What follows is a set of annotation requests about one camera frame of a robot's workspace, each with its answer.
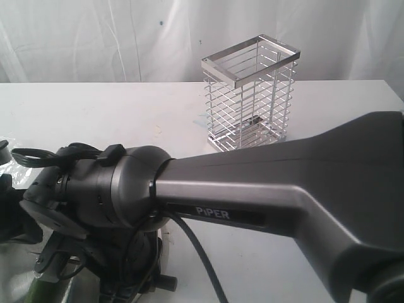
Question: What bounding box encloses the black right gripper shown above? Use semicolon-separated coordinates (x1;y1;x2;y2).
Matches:
98;239;177;302

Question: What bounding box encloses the green cucumber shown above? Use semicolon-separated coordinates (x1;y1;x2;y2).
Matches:
23;279;49;303

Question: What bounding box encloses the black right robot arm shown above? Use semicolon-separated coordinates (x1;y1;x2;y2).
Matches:
12;111;403;302

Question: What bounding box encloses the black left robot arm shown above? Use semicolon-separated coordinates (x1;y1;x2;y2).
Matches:
1;174;43;245

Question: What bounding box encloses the round stainless steel plate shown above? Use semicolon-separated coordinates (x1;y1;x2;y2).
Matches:
1;232;116;302

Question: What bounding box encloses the clear plastic bag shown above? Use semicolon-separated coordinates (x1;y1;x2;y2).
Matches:
1;136;33;189

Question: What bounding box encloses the black blue arm cable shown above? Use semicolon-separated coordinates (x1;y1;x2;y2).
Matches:
11;143;230;303

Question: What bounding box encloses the chrome wire utensil holder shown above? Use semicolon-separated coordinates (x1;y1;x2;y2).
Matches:
201;34;300;152

